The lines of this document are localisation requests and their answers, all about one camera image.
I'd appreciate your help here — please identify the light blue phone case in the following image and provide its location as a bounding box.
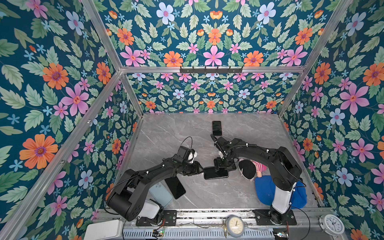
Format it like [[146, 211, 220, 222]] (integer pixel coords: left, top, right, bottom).
[[149, 182, 174, 208]]

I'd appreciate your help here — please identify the blue cloth hat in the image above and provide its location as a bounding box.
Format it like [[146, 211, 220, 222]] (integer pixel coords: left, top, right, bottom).
[[255, 176, 307, 209]]

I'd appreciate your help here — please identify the white alarm clock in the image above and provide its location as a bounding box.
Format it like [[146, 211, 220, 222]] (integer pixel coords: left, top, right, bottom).
[[319, 214, 345, 236]]

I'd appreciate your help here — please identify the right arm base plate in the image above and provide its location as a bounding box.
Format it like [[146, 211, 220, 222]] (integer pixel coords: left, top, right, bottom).
[[253, 209, 297, 226]]

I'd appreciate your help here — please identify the black hook rail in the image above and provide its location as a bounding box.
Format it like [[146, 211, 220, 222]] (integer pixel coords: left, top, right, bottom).
[[179, 66, 243, 75]]

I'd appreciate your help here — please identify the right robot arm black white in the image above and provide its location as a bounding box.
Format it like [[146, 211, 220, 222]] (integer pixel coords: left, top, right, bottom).
[[211, 134, 302, 217]]

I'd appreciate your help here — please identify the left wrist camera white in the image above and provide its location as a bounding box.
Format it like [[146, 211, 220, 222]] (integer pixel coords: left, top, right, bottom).
[[188, 150, 197, 164]]

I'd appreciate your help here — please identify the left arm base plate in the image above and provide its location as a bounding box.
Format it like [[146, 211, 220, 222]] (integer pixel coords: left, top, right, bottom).
[[136, 210, 177, 227]]

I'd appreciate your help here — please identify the round beige clock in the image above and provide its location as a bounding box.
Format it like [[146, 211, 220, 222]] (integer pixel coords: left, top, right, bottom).
[[225, 215, 245, 238]]

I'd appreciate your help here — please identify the white box device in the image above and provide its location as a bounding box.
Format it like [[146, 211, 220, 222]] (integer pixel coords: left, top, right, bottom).
[[84, 220, 124, 240]]

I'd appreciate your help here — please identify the black phone pink edge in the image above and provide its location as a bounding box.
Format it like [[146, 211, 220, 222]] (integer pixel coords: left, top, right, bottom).
[[212, 121, 222, 136]]

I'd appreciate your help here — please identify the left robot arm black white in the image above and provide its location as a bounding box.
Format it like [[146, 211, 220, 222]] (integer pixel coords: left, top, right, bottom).
[[107, 158, 203, 221]]

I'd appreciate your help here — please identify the aluminium front rail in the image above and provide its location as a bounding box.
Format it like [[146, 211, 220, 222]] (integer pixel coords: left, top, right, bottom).
[[95, 207, 334, 223]]

